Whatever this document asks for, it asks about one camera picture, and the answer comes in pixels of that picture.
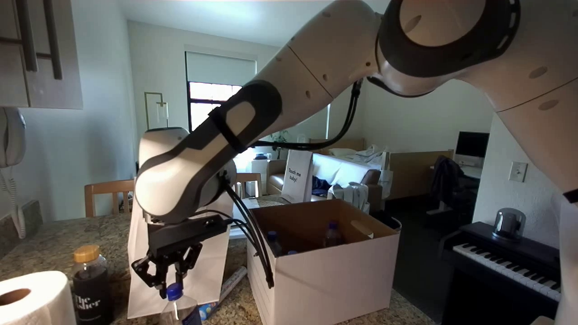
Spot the wooden wall cabinet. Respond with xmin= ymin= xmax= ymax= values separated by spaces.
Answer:
xmin=0 ymin=0 xmax=85 ymax=111

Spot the white paper bag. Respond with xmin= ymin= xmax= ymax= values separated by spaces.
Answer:
xmin=125 ymin=196 xmax=237 ymax=321

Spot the dark jar yellow lid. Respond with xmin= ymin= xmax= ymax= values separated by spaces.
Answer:
xmin=71 ymin=241 xmax=114 ymax=325

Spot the large brown cardboard box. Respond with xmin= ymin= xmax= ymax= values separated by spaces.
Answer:
xmin=385 ymin=147 xmax=455 ymax=202

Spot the blue white flat package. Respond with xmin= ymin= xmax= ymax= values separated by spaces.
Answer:
xmin=195 ymin=265 xmax=250 ymax=322

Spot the metal clothes rack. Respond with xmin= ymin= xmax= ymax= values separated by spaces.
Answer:
xmin=143 ymin=90 xmax=172 ymax=131

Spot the black digital piano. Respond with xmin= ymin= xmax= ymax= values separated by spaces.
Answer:
xmin=441 ymin=220 xmax=571 ymax=325

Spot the white roller blind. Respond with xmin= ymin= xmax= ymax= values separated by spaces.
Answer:
xmin=184 ymin=50 xmax=259 ymax=88

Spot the wooden chair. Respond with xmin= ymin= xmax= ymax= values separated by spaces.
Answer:
xmin=83 ymin=178 xmax=138 ymax=220
xmin=231 ymin=171 xmax=264 ymax=200

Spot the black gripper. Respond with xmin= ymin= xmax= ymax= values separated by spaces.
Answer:
xmin=130 ymin=212 xmax=231 ymax=299

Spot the clear water bottle blue cap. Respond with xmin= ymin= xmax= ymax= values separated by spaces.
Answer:
xmin=157 ymin=279 xmax=197 ymax=325
xmin=264 ymin=229 xmax=286 ymax=257
xmin=322 ymin=220 xmax=345 ymax=248

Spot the metal kettle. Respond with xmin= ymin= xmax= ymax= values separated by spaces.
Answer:
xmin=492 ymin=205 xmax=528 ymax=239

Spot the black computer monitor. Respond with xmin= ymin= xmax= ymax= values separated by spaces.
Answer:
xmin=454 ymin=129 xmax=492 ymax=162

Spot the white light switch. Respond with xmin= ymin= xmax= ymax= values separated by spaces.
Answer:
xmin=508 ymin=158 xmax=531 ymax=183

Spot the white cardboard box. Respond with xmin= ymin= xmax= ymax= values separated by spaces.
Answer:
xmin=246 ymin=196 xmax=403 ymax=325

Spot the black office chair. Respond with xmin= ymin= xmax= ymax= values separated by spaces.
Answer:
xmin=428 ymin=153 xmax=479 ymax=212

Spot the grey wall dispenser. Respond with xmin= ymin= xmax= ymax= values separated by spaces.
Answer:
xmin=0 ymin=106 xmax=27 ymax=169

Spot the black framed window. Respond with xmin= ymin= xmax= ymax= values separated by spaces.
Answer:
xmin=186 ymin=79 xmax=244 ymax=131

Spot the white bin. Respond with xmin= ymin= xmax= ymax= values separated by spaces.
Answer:
xmin=251 ymin=151 xmax=271 ymax=194

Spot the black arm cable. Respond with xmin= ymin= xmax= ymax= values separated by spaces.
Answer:
xmin=219 ymin=77 xmax=367 ymax=290

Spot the white bedding pile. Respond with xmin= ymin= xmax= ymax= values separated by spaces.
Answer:
xmin=327 ymin=144 xmax=387 ymax=212

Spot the white paper towel roll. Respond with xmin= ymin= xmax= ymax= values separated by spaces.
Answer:
xmin=0 ymin=268 xmax=78 ymax=325

